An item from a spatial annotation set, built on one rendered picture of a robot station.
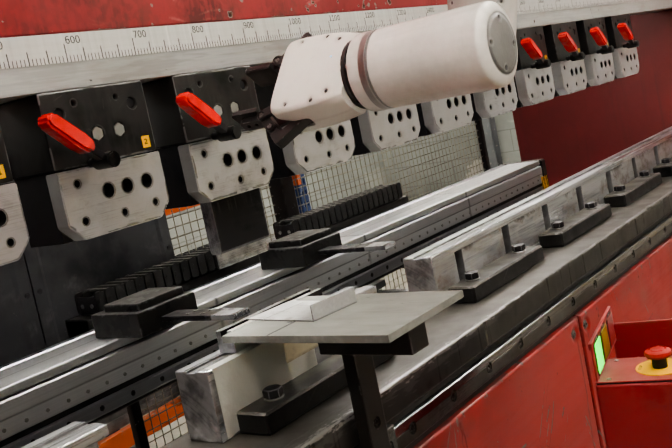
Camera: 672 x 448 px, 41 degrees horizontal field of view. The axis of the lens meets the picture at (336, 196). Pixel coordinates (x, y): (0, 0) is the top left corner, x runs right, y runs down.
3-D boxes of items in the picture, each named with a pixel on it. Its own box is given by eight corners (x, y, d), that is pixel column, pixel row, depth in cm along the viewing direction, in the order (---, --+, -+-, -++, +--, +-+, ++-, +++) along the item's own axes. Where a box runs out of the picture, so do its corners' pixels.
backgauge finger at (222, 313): (215, 338, 125) (207, 303, 124) (95, 338, 140) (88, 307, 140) (270, 311, 134) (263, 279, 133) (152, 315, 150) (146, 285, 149)
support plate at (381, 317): (389, 343, 103) (388, 334, 102) (223, 343, 118) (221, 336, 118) (464, 297, 117) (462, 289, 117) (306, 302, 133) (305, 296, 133)
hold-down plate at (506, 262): (476, 303, 159) (473, 286, 158) (449, 304, 162) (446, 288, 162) (544, 259, 182) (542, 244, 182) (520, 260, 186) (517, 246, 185)
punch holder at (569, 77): (565, 95, 209) (552, 23, 207) (531, 101, 214) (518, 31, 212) (588, 88, 221) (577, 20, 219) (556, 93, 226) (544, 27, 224)
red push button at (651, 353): (673, 375, 134) (669, 351, 134) (645, 376, 136) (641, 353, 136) (676, 365, 138) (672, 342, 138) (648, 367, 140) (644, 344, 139)
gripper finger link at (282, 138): (327, 87, 98) (295, 80, 102) (292, 148, 97) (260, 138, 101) (334, 93, 99) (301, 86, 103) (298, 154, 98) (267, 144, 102)
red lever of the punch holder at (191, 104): (191, 87, 109) (243, 129, 116) (168, 93, 111) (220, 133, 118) (187, 100, 108) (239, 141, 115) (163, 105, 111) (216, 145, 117)
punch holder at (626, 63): (622, 77, 240) (612, 15, 239) (591, 83, 246) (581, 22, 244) (640, 72, 252) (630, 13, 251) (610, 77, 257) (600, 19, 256)
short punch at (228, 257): (225, 269, 121) (209, 199, 120) (214, 269, 122) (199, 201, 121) (272, 250, 129) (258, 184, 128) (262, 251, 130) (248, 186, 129)
